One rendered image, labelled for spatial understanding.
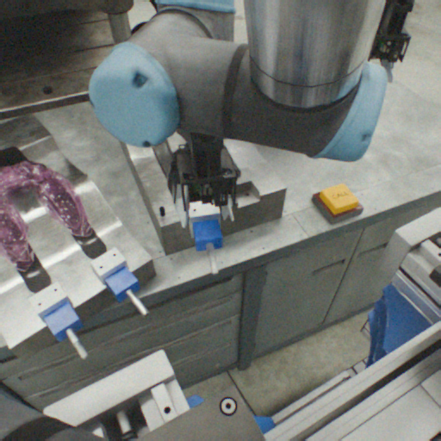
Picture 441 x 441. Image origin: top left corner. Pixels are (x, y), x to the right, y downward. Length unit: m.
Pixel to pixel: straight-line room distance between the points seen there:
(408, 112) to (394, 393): 0.89
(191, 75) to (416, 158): 0.84
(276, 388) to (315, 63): 1.35
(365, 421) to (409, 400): 0.06
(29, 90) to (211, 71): 1.14
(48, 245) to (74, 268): 0.07
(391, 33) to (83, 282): 0.75
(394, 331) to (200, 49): 0.47
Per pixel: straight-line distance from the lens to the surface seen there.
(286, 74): 0.23
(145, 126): 0.31
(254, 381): 1.49
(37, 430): 0.20
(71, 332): 0.65
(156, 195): 0.75
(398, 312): 0.63
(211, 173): 0.48
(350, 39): 0.22
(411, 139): 1.14
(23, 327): 0.69
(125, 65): 0.30
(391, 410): 0.52
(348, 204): 0.84
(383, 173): 1.00
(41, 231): 0.77
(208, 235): 0.60
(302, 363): 1.54
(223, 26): 0.40
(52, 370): 1.02
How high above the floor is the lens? 1.41
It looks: 49 degrees down
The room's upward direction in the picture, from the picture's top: straight up
